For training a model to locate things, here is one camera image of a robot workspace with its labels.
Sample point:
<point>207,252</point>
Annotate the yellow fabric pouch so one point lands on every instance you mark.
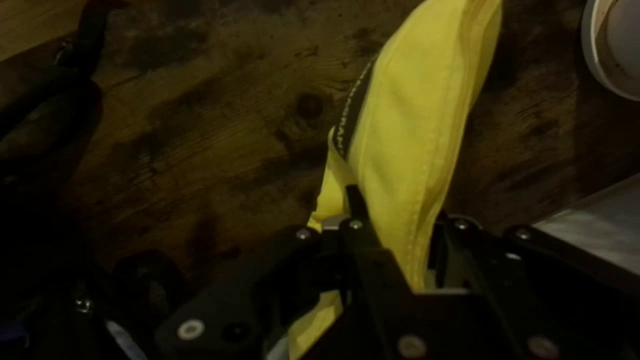
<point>412,132</point>

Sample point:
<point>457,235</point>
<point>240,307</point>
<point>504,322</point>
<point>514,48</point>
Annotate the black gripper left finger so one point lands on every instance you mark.
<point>240,301</point>

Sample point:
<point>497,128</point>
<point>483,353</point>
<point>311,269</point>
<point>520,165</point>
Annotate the white plant pot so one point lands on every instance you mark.
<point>627,32</point>

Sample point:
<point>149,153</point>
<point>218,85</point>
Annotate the white pot saucer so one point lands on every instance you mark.
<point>592,60</point>

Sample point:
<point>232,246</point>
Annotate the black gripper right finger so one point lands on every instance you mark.
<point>553,292</point>

